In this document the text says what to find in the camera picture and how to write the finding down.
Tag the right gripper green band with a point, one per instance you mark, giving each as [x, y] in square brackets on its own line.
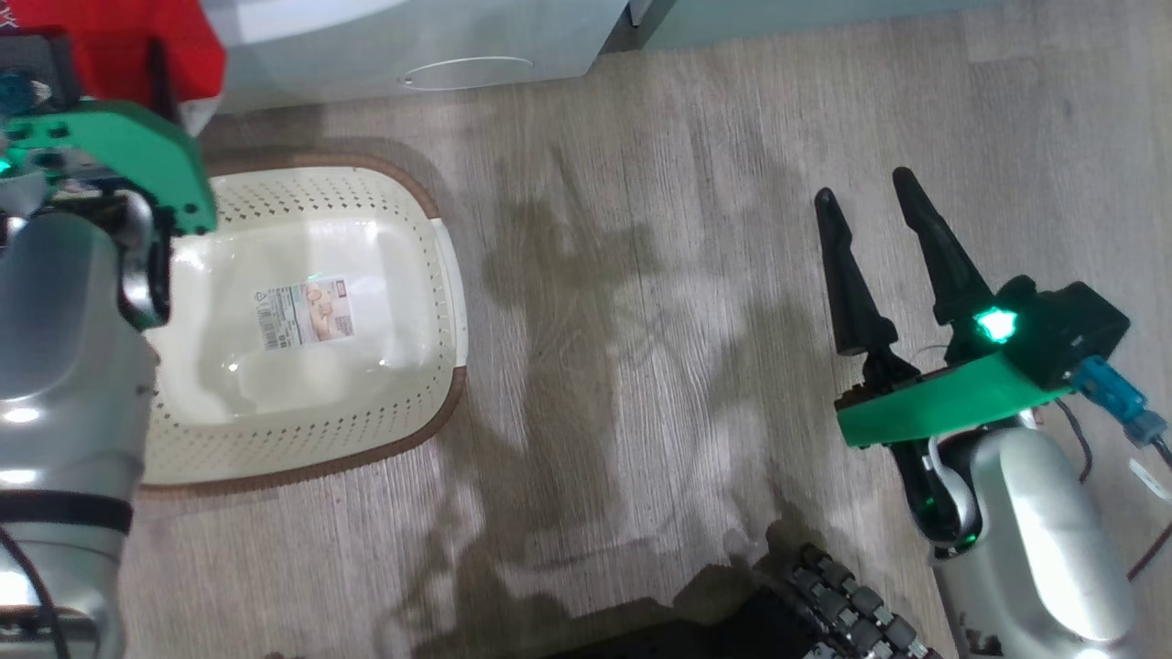
[943, 403]

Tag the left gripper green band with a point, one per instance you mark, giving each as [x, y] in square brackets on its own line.
[137, 146]

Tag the wide light green cabinet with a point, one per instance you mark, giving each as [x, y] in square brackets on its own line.
[806, 18]

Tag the red garment with white patch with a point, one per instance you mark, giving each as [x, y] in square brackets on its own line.
[119, 46]

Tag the white front-load washing machine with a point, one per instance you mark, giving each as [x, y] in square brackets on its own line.
[412, 37]

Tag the black roller omni wheel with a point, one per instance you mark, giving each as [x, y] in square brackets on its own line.
[861, 609]

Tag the paper label sticker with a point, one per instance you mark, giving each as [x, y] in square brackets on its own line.
[304, 314]

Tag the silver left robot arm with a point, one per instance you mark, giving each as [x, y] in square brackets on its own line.
[64, 366]

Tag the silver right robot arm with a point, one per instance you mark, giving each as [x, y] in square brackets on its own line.
[1053, 540]

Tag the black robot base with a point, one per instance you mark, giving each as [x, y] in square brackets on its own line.
[696, 636]

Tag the cream perforated laundry basket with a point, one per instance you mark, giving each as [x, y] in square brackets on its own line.
[320, 394]

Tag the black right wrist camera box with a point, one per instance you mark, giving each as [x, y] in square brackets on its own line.
[1062, 334]

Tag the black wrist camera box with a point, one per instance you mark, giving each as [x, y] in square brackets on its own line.
[1062, 334]
[41, 59]

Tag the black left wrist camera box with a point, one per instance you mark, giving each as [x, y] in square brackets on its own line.
[41, 59]

